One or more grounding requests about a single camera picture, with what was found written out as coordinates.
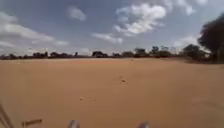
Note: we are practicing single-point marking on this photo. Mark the row of trees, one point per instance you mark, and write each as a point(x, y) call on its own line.
point(100, 54)

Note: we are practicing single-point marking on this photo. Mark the brown dirt field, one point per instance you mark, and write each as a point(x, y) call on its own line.
point(113, 93)

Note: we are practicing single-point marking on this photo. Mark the robot's own part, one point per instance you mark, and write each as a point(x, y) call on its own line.
point(73, 124)
point(143, 125)

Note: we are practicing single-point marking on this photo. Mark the large dark tree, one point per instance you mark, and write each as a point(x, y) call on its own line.
point(213, 36)

